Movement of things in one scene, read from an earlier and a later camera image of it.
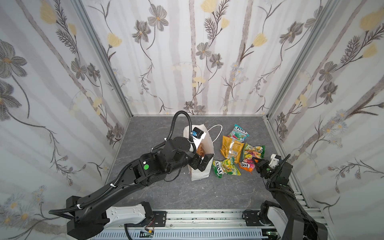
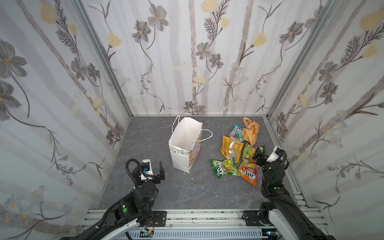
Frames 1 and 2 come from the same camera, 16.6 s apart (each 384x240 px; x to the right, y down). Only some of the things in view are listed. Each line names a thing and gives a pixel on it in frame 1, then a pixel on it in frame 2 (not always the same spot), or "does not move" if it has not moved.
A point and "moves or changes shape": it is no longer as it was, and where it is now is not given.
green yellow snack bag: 251,151 does not move
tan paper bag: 200,150 to 249,133
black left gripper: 197,160 to 154,177
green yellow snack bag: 227,166 does not move
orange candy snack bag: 247,165 moves or changes shape
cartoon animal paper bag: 197,159 moves or changes shape
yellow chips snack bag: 231,149 does not move
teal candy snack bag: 238,133 does not move
